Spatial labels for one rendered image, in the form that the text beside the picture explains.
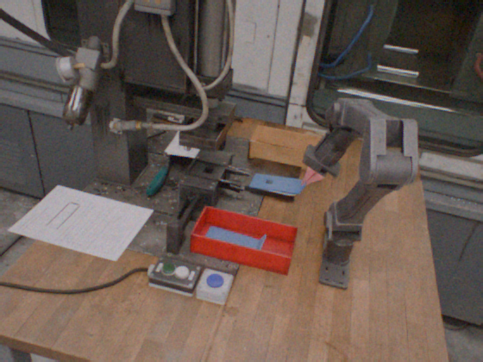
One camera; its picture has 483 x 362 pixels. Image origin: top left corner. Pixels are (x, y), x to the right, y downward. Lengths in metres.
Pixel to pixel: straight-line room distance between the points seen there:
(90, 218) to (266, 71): 0.91
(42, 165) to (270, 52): 1.39
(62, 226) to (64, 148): 1.20
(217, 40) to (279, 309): 0.63
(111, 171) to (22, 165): 1.36
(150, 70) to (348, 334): 0.76
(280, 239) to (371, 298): 0.27
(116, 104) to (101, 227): 0.32
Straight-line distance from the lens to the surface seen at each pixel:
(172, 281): 1.05
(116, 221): 1.25
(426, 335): 1.12
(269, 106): 1.83
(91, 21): 1.19
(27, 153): 2.61
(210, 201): 1.24
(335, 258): 1.16
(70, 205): 1.33
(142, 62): 1.16
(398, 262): 1.26
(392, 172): 0.89
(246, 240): 1.18
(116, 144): 1.30
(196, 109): 1.18
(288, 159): 1.49
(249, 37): 1.79
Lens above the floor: 1.71
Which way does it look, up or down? 35 degrees down
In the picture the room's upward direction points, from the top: 6 degrees clockwise
